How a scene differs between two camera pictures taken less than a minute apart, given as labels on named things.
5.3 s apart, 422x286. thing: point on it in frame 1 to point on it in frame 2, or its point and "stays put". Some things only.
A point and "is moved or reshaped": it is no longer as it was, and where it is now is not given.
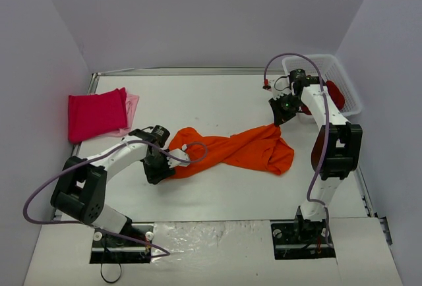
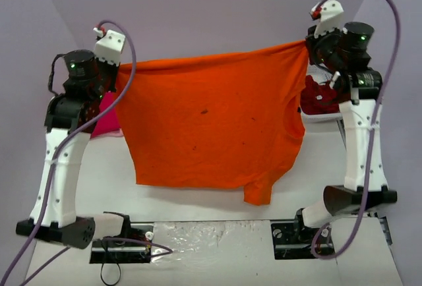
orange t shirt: (262, 147) is moved or reshaped
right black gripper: (281, 113) to (314, 47)
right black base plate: (300, 239) stays put
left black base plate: (110, 248) stays put
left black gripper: (158, 171) to (110, 77)
